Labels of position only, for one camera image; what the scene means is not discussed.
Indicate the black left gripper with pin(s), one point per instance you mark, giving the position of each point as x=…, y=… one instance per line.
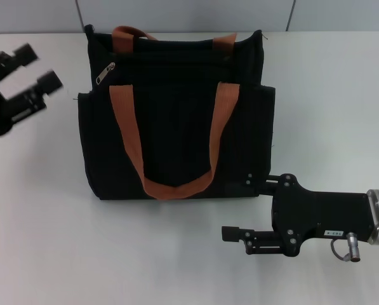
x=2, y=114

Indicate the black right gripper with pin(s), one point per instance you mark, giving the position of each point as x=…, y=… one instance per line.
x=319, y=213

